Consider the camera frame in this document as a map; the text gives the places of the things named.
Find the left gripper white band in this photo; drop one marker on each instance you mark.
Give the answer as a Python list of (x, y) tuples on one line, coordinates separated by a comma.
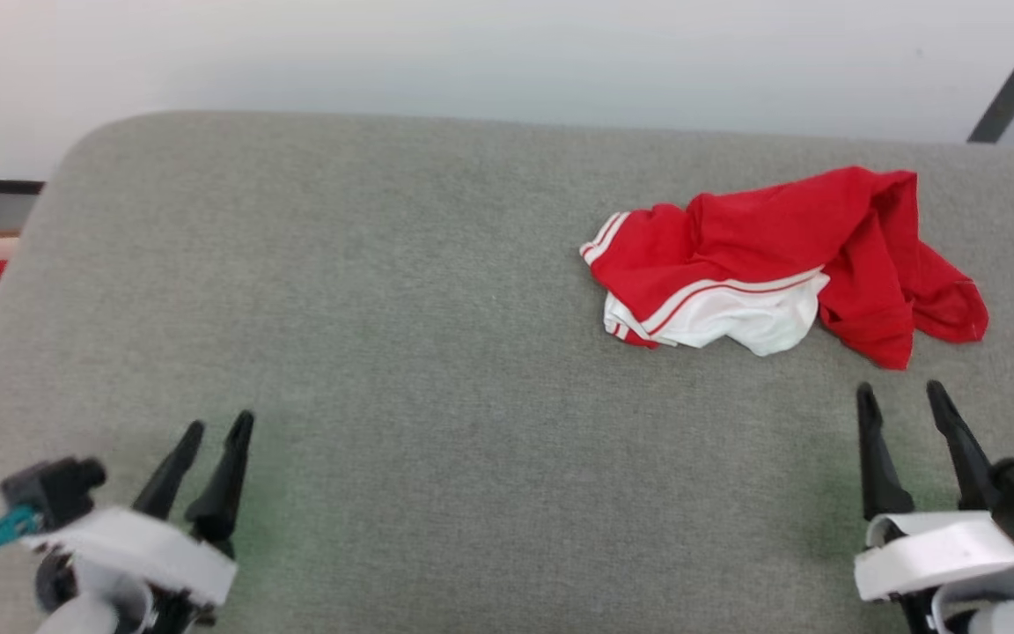
[(146, 550)]

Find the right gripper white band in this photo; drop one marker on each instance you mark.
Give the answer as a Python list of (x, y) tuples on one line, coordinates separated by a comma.
[(947, 550)]

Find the red white sports garment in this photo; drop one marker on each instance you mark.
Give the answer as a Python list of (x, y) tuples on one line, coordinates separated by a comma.
[(762, 229)]

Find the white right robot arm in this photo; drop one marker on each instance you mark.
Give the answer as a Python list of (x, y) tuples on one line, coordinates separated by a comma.
[(1000, 612)]

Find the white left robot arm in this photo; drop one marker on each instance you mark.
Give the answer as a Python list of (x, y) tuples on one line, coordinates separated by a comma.
[(89, 608)]

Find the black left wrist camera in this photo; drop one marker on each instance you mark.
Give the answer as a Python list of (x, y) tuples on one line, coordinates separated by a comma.
[(54, 489)]

